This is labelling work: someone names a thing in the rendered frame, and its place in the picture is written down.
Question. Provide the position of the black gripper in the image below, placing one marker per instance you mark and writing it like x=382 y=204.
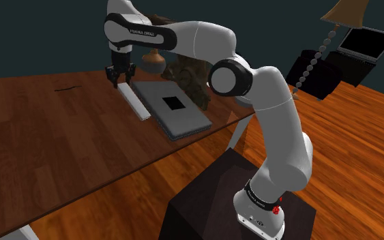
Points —
x=121 y=60

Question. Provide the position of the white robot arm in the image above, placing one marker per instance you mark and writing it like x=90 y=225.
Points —
x=271 y=109

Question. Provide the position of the white remote control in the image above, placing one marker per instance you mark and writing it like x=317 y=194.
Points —
x=133 y=101

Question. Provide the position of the brown round vase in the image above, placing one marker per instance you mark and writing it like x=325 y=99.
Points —
x=152 y=61

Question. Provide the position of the grey closed laptop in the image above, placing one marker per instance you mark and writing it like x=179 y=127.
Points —
x=168 y=109

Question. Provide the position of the brown rock sculpture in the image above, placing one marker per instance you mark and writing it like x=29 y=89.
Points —
x=191 y=79

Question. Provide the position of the wooden table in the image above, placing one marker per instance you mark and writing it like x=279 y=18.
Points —
x=45 y=139

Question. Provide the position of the dark robot stand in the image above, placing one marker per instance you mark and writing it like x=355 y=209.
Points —
x=208 y=202

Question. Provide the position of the black armchair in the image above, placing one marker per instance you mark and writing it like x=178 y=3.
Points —
x=314 y=74

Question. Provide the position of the beaded floor lamp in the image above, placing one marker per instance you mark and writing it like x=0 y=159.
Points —
x=344 y=13

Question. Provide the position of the dark side table with laptop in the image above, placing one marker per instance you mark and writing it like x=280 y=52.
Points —
x=361 y=56

